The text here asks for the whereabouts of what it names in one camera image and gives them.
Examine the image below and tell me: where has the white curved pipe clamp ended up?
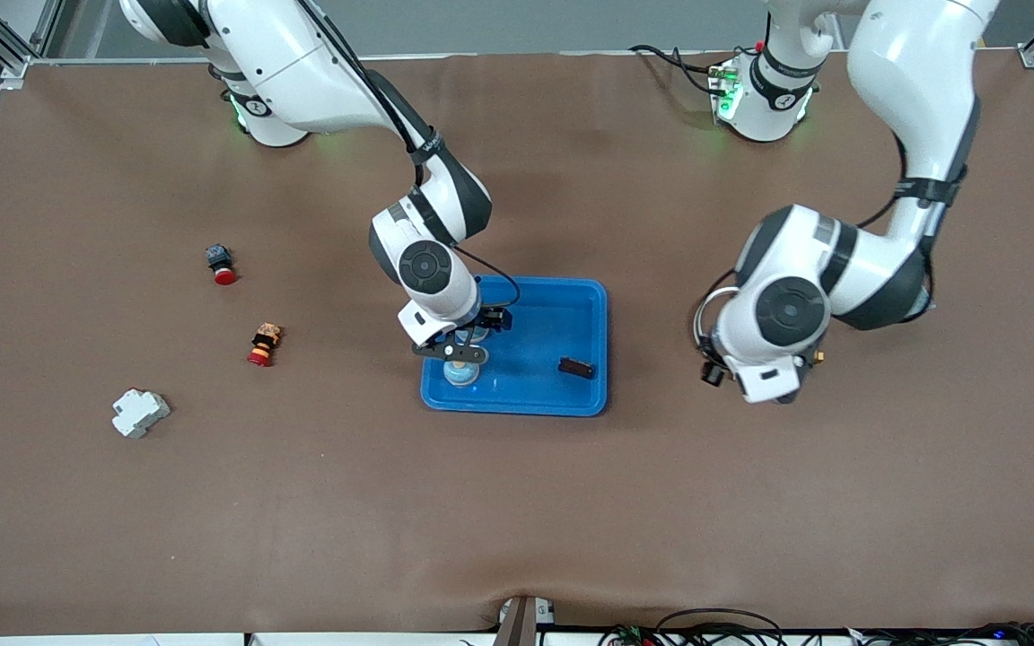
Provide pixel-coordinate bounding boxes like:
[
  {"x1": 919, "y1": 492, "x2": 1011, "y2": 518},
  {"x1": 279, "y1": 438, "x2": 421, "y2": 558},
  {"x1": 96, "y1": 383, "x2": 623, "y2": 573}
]
[{"x1": 693, "y1": 285, "x2": 742, "y2": 344}]

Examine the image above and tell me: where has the blue plastic tray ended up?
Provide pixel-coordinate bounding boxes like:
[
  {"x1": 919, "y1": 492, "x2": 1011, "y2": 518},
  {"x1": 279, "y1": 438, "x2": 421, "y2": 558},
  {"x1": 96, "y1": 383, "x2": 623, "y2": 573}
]
[{"x1": 419, "y1": 274, "x2": 609, "y2": 418}]

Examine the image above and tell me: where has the red button with yellow body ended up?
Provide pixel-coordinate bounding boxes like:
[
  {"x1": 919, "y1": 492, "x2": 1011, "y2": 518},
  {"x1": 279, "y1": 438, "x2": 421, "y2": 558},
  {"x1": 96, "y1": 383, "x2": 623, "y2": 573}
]
[{"x1": 246, "y1": 323, "x2": 283, "y2": 369}]

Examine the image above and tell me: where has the red button with black body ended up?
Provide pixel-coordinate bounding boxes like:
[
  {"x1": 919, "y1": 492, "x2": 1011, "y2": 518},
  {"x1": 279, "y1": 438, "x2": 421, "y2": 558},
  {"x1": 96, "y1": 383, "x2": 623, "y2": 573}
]
[{"x1": 205, "y1": 244, "x2": 239, "y2": 287}]

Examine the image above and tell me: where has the green lit base connector box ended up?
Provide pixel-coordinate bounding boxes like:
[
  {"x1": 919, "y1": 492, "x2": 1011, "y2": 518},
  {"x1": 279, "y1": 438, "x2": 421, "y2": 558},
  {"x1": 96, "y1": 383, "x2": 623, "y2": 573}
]
[{"x1": 708, "y1": 56, "x2": 744, "y2": 124}]

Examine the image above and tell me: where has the grey table edge clamp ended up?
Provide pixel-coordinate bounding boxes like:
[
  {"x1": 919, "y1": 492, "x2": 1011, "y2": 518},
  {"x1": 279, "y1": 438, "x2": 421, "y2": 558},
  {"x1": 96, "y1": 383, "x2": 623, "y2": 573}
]
[{"x1": 495, "y1": 595, "x2": 556, "y2": 646}]

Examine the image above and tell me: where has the white circuit breaker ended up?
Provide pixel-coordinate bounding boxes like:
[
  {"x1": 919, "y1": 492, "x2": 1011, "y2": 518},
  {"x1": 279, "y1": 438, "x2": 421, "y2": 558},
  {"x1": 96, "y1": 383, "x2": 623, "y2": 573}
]
[{"x1": 111, "y1": 388, "x2": 171, "y2": 440}]

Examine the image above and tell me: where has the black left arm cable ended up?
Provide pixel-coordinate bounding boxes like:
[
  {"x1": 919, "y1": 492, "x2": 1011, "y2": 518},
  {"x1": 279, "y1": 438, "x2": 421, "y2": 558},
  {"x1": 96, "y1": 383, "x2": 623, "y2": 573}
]
[{"x1": 856, "y1": 130, "x2": 911, "y2": 230}]

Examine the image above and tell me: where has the black cable bundle with connectors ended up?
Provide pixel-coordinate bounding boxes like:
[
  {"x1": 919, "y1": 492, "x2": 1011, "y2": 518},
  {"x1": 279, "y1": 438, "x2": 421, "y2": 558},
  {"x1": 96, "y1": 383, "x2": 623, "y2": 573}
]
[{"x1": 598, "y1": 608, "x2": 787, "y2": 646}]

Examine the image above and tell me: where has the black base cable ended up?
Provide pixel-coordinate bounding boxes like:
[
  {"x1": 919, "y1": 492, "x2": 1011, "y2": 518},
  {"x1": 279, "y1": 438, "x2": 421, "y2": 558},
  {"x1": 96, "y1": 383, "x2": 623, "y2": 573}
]
[{"x1": 629, "y1": 43, "x2": 723, "y2": 97}]

